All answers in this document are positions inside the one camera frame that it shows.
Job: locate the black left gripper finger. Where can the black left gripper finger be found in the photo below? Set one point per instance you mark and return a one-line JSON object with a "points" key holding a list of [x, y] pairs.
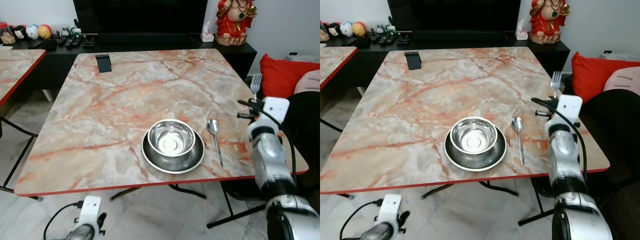
{"points": [[405, 215], [102, 218]]}

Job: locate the stainless steel fork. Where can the stainless steel fork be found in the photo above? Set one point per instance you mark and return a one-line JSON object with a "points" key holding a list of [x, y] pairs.
{"points": [[556, 80], [255, 82]]}

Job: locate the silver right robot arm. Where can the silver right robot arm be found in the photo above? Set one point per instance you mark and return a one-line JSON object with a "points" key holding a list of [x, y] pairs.
{"points": [[565, 160], [270, 160]]}

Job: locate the stainless steel spoon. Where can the stainless steel spoon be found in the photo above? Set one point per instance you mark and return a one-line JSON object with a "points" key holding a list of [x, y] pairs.
{"points": [[213, 126], [517, 125]]}

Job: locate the red cushion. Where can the red cushion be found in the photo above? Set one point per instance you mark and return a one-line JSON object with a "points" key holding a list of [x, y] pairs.
{"points": [[280, 75], [590, 75]]}

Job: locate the black chair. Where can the black chair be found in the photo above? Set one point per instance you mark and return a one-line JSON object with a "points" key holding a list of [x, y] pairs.
{"points": [[307, 140], [615, 140]]}

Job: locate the pink cushion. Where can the pink cushion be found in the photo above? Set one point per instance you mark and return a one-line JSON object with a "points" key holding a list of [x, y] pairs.
{"points": [[622, 80], [310, 82]]}

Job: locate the stainless steel bowl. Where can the stainless steel bowl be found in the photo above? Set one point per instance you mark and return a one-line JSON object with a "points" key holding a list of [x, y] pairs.
{"points": [[472, 140], [171, 142]]}

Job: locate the white tissue box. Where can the white tissue box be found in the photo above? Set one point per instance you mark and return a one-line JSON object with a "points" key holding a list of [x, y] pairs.
{"points": [[207, 34], [522, 32]]}

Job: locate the stainless steel plate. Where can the stainless steel plate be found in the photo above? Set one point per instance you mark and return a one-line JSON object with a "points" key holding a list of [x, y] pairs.
{"points": [[172, 165], [475, 162]]}

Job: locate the red deity statue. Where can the red deity statue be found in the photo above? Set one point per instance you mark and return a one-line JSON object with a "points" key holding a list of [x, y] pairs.
{"points": [[549, 22], [235, 25]]}

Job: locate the red lid jar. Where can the red lid jar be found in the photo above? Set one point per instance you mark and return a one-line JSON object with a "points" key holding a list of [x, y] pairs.
{"points": [[7, 35], [324, 32]]}

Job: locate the black white round toy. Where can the black white round toy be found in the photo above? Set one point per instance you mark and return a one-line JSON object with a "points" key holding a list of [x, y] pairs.
{"points": [[20, 33], [334, 31]]}

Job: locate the white blue round toy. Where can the white blue round toy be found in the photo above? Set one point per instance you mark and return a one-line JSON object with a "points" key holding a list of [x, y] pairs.
{"points": [[346, 29], [32, 31]]}

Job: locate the yellow round toy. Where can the yellow round toy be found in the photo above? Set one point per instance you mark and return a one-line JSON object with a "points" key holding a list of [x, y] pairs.
{"points": [[359, 29], [45, 31]]}

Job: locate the black television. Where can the black television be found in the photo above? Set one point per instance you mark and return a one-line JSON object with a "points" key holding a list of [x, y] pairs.
{"points": [[455, 14], [140, 15]]}

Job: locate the black remote control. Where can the black remote control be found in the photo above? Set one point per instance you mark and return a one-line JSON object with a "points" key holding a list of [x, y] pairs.
{"points": [[71, 41], [88, 40], [380, 39], [395, 38]]}

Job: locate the black phone stand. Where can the black phone stand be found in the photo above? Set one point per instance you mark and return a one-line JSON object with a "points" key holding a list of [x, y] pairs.
{"points": [[103, 63], [413, 61]]}

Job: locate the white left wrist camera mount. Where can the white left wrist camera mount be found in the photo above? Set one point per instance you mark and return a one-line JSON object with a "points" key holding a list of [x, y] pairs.
{"points": [[90, 210], [390, 207]]}

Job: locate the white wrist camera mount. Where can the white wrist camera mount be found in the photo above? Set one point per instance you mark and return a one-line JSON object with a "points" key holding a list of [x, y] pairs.
{"points": [[390, 207], [569, 110], [90, 210], [274, 112]]}

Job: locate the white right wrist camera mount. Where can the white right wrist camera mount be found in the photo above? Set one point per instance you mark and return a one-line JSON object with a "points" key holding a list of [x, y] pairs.
{"points": [[274, 112], [569, 110]]}

